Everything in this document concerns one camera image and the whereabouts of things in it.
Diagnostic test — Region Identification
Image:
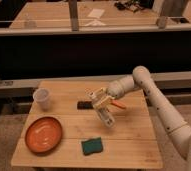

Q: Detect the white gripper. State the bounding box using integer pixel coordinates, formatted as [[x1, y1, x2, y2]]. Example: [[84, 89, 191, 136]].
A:
[[88, 88, 114, 109]]

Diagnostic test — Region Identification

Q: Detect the white plastic bottle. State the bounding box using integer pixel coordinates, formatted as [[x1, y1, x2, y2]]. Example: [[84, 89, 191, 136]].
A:
[[93, 107, 115, 127]]

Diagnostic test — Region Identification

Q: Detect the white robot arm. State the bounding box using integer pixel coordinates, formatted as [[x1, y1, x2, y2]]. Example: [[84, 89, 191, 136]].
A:
[[89, 66, 191, 171]]

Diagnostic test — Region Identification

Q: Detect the orange marker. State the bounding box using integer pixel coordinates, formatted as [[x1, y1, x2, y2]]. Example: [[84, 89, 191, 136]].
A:
[[111, 100, 126, 109]]

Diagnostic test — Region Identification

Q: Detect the black rectangular block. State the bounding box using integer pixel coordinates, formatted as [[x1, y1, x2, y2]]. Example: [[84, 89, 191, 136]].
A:
[[77, 101, 93, 109]]

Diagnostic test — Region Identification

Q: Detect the green sponge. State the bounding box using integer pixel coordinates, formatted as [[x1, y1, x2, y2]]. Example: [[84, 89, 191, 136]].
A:
[[81, 137, 103, 156]]

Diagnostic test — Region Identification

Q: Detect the translucent plastic cup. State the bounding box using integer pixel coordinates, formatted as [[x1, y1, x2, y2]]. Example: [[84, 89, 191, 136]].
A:
[[33, 88, 51, 111]]

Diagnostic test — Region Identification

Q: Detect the orange bowl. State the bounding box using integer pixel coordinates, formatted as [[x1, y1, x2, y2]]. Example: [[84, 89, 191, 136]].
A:
[[25, 117, 63, 153]]

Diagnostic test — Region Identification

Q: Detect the white paper sheet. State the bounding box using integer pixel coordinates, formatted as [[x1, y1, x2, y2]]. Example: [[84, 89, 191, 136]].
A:
[[88, 9, 105, 19]]

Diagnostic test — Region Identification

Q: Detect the grey metal post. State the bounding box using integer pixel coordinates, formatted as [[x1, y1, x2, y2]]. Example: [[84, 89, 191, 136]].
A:
[[68, 0, 79, 31], [156, 0, 189, 29]]

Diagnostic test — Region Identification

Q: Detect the black cable clutter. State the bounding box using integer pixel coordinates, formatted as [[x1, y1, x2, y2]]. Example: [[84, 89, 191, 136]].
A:
[[114, 0, 154, 13]]

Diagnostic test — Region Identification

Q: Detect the grey metal post right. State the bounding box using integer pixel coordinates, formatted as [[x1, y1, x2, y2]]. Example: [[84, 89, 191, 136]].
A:
[[156, 0, 189, 29]]

